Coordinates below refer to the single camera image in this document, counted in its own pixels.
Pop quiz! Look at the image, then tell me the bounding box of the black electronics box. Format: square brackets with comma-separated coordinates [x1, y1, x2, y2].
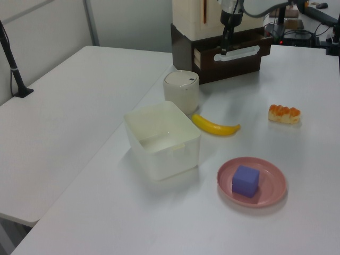
[280, 31, 313, 47]

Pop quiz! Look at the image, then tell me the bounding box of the purple cube block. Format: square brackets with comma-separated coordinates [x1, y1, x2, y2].
[232, 165, 260, 199]

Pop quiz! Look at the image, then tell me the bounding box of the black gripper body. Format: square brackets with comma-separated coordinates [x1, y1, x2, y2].
[220, 7, 244, 30]

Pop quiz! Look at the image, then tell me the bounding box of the brown drawer with white handle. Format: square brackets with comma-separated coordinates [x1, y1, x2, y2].
[192, 29, 274, 78]

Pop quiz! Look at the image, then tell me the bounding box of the orange glazed toy bread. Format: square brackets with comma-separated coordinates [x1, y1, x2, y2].
[267, 104, 302, 125]

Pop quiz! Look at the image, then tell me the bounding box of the black camera stand pole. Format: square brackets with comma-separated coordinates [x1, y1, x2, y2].
[0, 19, 35, 98]

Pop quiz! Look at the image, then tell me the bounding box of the pink plastic plate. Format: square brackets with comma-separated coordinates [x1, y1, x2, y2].
[216, 156, 288, 209]

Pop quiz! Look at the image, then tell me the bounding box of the brown cardboard box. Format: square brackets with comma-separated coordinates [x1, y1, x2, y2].
[284, 19, 304, 30]

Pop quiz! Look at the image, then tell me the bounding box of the black monitor stand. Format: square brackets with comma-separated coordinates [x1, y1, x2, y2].
[273, 5, 288, 37]

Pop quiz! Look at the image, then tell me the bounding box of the brown and cream mini cabinet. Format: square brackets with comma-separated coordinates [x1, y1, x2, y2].
[171, 0, 274, 86]

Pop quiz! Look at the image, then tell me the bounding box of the white round trash can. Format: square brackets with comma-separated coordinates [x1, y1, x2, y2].
[163, 70, 200, 115]

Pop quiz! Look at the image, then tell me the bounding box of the white plastic storage bin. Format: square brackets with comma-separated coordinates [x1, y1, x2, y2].
[123, 100, 202, 182]

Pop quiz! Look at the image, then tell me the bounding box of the black table clamp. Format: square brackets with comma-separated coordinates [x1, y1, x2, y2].
[324, 22, 340, 56]

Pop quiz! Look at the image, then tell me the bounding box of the yellow toy banana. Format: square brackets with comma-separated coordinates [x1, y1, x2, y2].
[191, 114, 241, 137]

